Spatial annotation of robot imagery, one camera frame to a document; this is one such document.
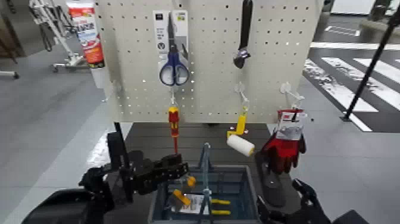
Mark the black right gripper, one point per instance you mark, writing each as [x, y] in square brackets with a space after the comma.
[292, 218]

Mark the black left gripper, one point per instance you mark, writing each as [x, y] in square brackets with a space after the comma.
[148, 176]

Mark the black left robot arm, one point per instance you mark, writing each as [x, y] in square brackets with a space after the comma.
[78, 203]

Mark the red yellow screwdriver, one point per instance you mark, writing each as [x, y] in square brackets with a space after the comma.
[173, 120]

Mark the red black work gloves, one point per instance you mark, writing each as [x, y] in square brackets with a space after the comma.
[281, 153]

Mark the clear plastic pegboard hook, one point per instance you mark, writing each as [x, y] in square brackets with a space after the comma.
[286, 88]
[172, 97]
[240, 89]

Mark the grey red glove label card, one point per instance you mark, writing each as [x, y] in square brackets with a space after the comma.
[289, 128]

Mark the beige perforated pegboard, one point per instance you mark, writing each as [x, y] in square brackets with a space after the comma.
[212, 62]

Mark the white scissors packaging card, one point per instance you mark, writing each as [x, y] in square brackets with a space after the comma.
[161, 31]

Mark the white metal wheeled stand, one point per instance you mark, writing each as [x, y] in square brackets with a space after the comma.
[73, 59]

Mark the red white rolled banner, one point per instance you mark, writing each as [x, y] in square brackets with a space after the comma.
[89, 37]

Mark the black slanted pole stand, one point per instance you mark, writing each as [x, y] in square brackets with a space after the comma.
[368, 72]

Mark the black adjustable wrench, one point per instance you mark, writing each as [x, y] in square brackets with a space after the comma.
[246, 25]

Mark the white stand leg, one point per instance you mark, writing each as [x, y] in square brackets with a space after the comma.
[9, 74]

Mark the grey concrete block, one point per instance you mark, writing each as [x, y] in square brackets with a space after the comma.
[378, 31]

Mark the white background panel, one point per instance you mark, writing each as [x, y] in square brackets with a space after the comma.
[350, 6]

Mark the brown wooden furniture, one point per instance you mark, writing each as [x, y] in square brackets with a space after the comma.
[9, 37]

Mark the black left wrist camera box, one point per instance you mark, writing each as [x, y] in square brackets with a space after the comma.
[115, 150]

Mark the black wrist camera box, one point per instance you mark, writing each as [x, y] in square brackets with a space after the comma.
[115, 150]
[350, 217]

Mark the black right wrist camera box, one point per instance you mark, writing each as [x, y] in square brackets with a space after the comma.
[350, 217]

